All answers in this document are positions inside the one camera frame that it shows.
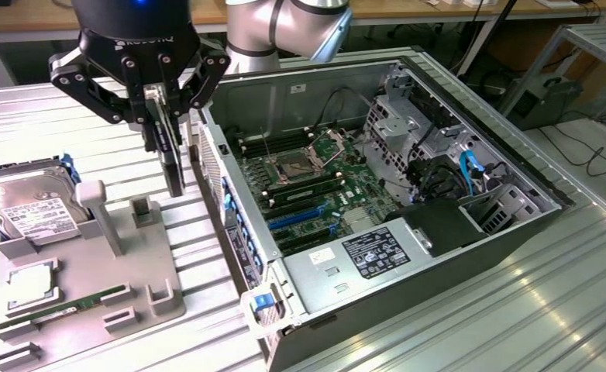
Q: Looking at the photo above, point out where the grey power supply unit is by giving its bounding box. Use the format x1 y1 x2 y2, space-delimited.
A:
280 216 433 315

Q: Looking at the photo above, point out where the green RAM stick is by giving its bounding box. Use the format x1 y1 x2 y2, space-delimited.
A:
0 284 129 327

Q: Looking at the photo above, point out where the black looped wire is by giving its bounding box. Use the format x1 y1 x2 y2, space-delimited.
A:
318 87 374 129

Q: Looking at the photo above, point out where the silver chipset heatsink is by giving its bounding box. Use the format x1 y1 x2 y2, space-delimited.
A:
338 208 382 230

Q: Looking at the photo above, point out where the black floor cable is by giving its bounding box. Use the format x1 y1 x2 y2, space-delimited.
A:
535 110 606 195

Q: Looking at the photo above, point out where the RAM stick in motherboard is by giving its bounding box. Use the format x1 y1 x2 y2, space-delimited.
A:
268 184 330 207

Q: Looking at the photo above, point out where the black power wire bundle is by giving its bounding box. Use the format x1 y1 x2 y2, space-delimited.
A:
405 157 464 205

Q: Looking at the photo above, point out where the silver CPU chip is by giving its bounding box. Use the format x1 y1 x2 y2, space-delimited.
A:
3 264 59 308

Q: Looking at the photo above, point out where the case latch with blue tab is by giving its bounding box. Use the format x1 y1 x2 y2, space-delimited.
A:
238 283 296 341

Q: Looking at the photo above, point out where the grey metal frame shelf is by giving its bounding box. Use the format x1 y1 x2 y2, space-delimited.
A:
497 21 606 135

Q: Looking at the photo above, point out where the open black PC case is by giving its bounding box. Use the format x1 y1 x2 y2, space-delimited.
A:
186 45 576 372

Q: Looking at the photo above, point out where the CPU socket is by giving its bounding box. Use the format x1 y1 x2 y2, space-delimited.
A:
269 151 320 182

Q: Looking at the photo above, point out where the wooden desk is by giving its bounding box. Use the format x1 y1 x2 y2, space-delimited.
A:
0 0 606 88

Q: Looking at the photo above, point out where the hard disk with blue bracket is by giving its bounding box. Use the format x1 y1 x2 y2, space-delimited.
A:
0 153 94 247

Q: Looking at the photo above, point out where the grey parts rack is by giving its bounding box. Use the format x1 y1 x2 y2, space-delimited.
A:
0 180 188 370

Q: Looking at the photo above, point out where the metal socket cover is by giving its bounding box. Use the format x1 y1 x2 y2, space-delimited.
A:
305 129 349 164

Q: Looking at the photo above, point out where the black expansion slot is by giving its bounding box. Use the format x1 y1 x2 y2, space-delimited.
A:
274 227 336 251

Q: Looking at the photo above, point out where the black plastic shroud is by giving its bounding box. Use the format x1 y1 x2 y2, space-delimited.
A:
382 196 491 259

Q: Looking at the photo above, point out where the green motherboard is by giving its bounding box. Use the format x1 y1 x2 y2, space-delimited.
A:
232 122 412 257

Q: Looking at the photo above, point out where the blue data wire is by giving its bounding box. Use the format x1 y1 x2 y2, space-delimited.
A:
456 150 484 199

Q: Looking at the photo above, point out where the metal disk bay cage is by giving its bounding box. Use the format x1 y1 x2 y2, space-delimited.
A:
361 91 424 158

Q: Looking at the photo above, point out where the black box device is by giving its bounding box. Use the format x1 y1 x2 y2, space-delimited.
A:
503 76 584 132

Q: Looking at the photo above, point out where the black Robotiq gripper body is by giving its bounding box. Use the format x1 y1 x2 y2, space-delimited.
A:
70 0 204 91

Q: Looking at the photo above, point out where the blue expansion slot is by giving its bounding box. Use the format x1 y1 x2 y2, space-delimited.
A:
265 205 325 230

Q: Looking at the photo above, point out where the thin metal locking lever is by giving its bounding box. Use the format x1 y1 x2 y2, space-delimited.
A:
262 135 278 164

